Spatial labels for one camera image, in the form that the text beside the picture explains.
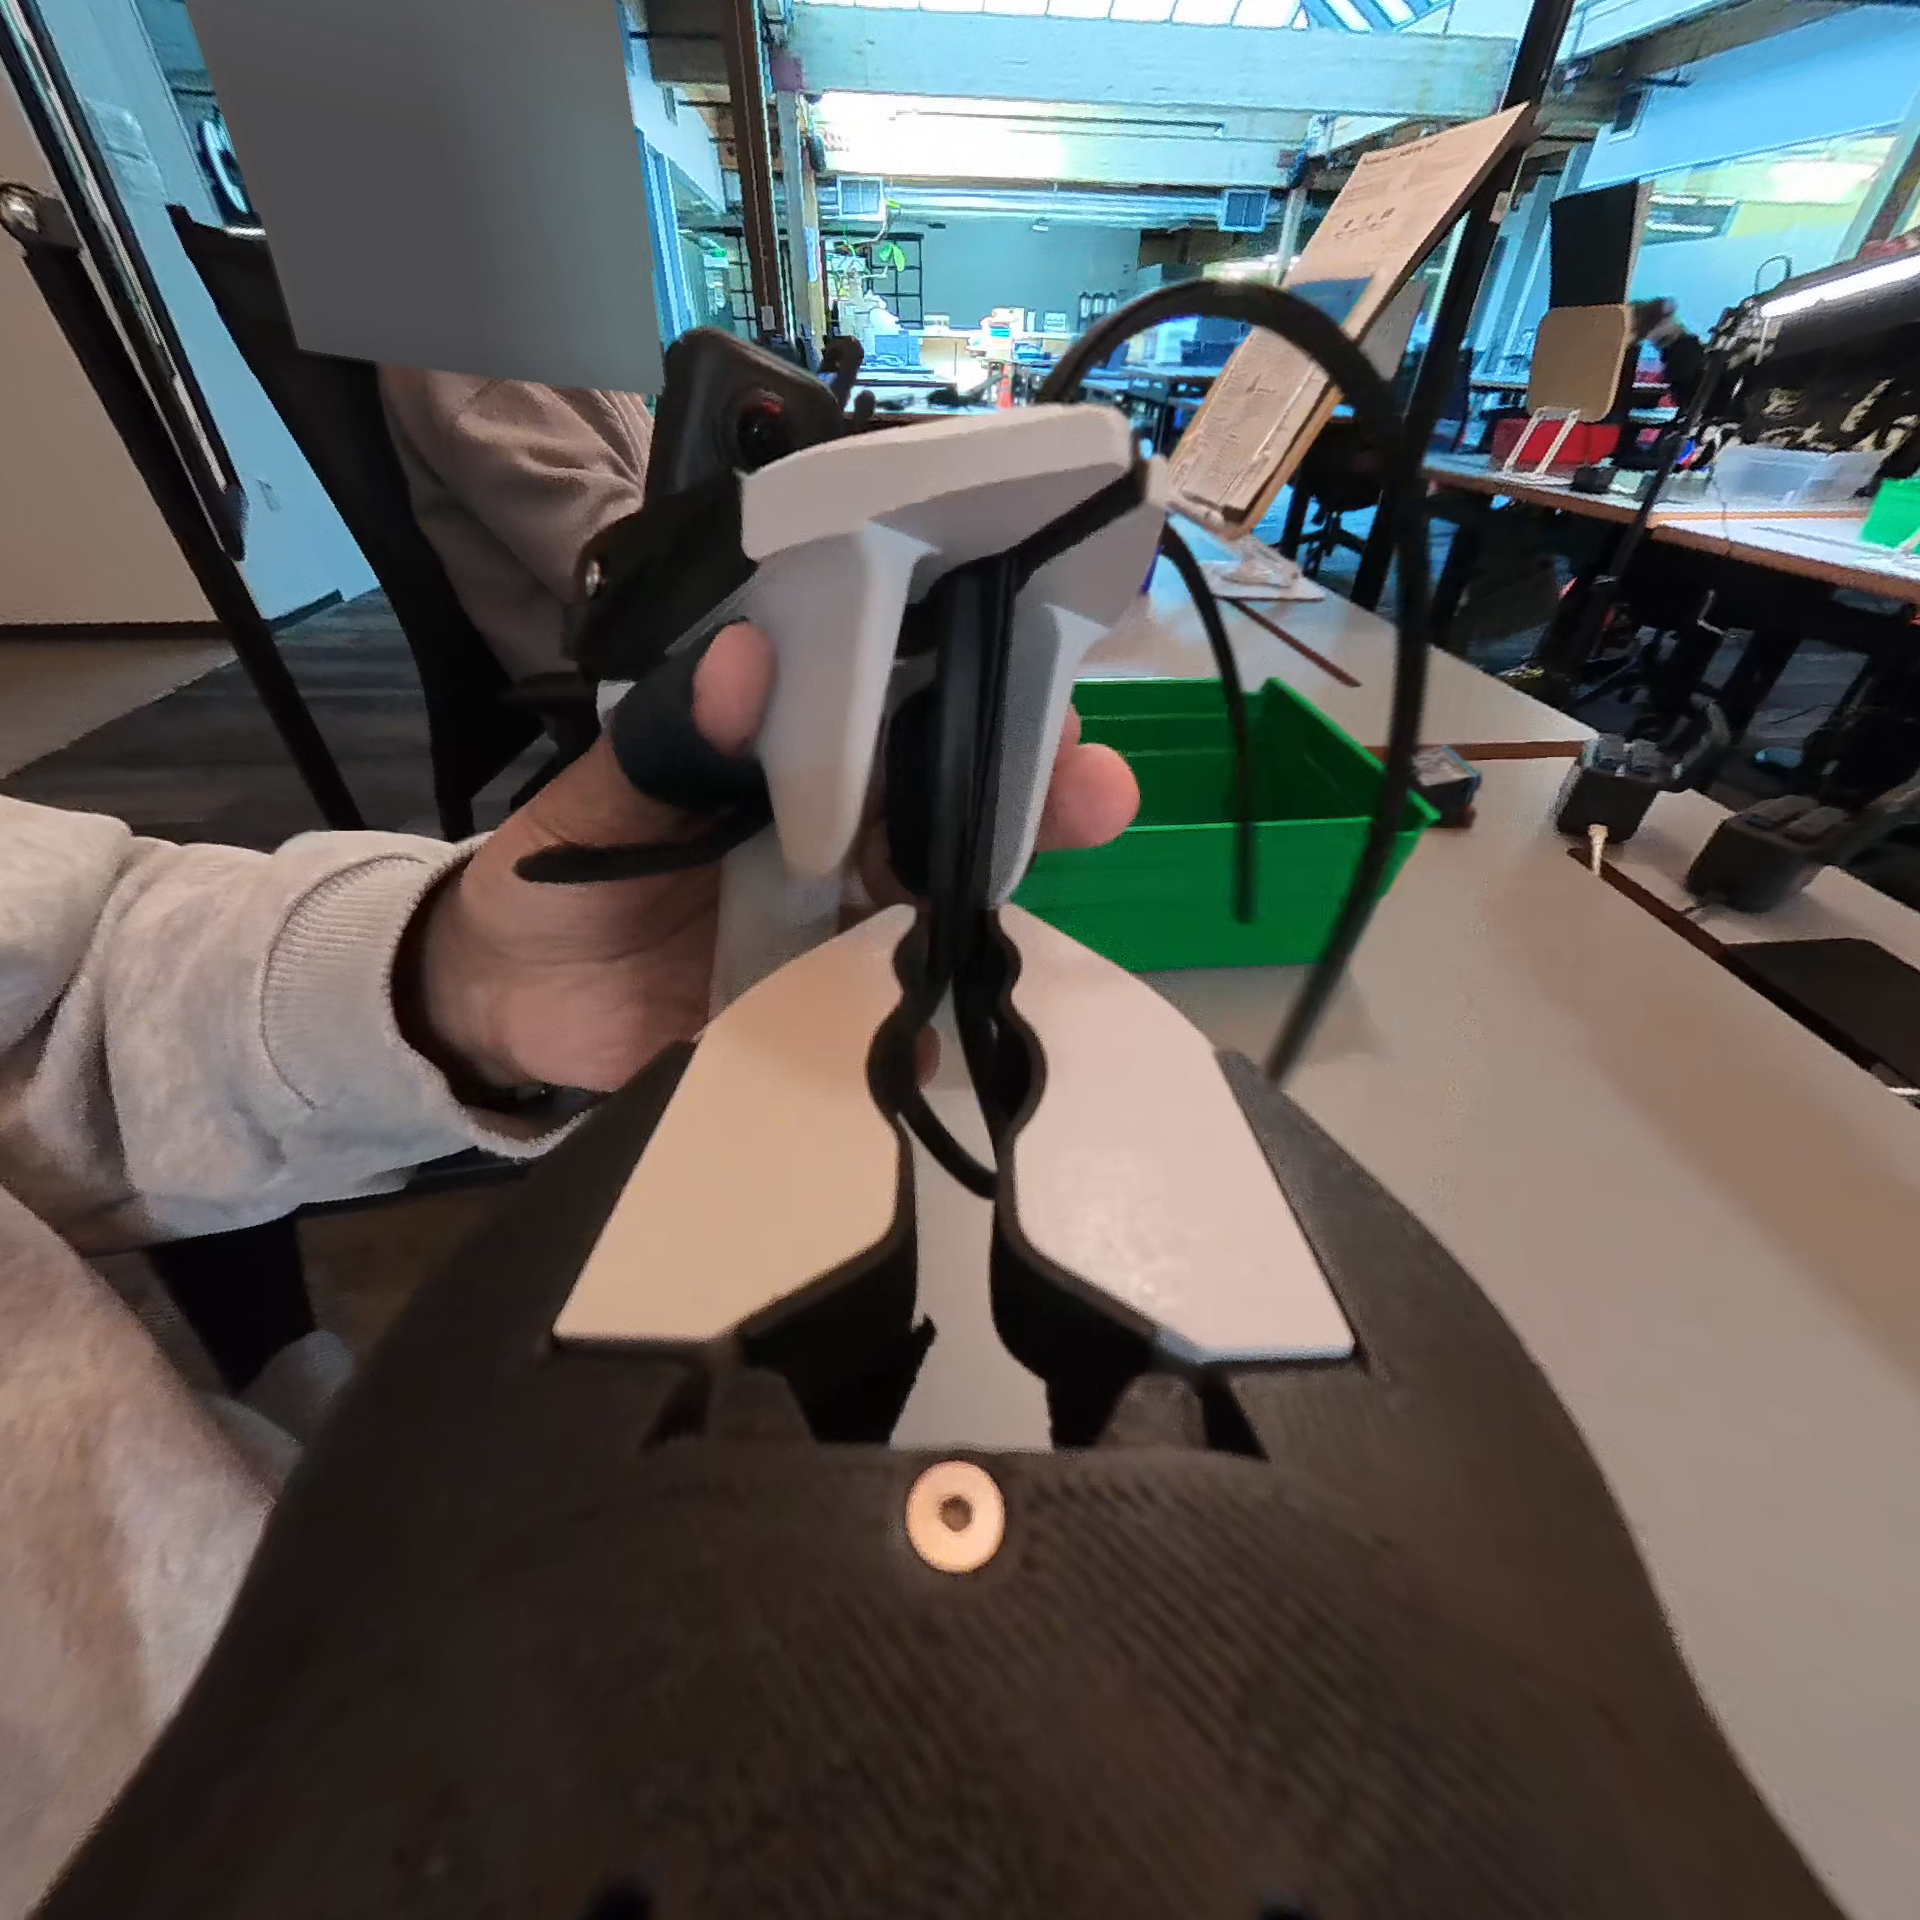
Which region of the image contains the person's left forearm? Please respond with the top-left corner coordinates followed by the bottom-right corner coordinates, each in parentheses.
top-left (0, 797), bottom-right (505, 1255)

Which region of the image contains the black cable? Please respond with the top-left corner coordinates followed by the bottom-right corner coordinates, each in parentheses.
top-left (862, 275), bottom-right (1432, 1202)

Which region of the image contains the person's left hand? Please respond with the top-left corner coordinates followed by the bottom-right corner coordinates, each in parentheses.
top-left (400, 613), bottom-right (1143, 1099)

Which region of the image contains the person's grey sweatshirt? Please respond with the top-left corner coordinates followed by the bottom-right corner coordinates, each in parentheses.
top-left (0, 1199), bottom-right (356, 1907)

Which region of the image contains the black patterned bag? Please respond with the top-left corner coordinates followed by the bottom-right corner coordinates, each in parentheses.
top-left (1700, 256), bottom-right (1920, 459)

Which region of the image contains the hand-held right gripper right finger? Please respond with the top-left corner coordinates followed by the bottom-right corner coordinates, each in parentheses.
top-left (978, 909), bottom-right (1357, 1444)

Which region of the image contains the grey desk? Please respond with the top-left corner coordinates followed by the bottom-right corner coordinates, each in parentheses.
top-left (1071, 509), bottom-right (1597, 753)
top-left (900, 719), bottom-right (1920, 1893)

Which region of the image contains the small cardboard sign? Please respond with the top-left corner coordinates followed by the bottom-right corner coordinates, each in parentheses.
top-left (1500, 303), bottom-right (1641, 484)

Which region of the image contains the black easel stand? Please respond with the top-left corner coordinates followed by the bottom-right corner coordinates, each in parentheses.
top-left (0, 0), bottom-right (368, 835)

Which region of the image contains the black flat pad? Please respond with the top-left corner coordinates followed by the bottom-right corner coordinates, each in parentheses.
top-left (1724, 936), bottom-right (1920, 1085)

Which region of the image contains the brown instruction board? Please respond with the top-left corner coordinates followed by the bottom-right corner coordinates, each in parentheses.
top-left (1167, 104), bottom-right (1544, 544)

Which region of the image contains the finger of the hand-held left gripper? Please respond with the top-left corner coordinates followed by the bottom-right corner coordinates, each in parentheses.
top-left (980, 456), bottom-right (1174, 915)
top-left (738, 405), bottom-right (1136, 884)

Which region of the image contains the black metal pole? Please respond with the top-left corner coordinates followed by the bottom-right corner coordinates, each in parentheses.
top-left (1349, 0), bottom-right (1575, 609)

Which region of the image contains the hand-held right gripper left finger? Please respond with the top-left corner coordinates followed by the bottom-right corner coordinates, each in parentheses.
top-left (553, 909), bottom-right (938, 1419)

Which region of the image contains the clear plastic container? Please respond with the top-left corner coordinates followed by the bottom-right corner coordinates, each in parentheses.
top-left (1710, 441), bottom-right (1883, 506)

